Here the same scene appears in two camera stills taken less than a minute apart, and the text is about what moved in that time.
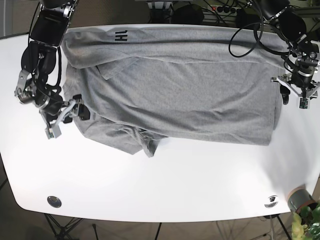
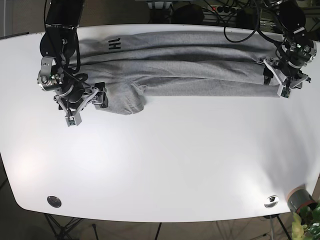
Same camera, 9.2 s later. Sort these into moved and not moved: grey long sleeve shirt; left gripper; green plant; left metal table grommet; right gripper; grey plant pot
Moved: grey long sleeve shirt; right gripper; left gripper
Not moved: green plant; grey plant pot; left metal table grommet
